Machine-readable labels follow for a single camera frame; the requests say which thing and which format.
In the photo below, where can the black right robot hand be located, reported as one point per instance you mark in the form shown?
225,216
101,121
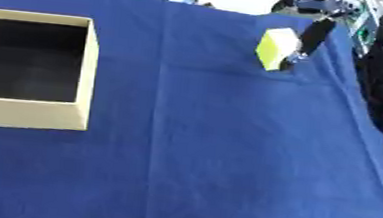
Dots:
317,34

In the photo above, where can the yellow-green block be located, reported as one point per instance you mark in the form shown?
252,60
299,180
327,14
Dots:
276,49

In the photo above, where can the tan cardboard box black inside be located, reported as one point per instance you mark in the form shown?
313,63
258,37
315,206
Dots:
36,114

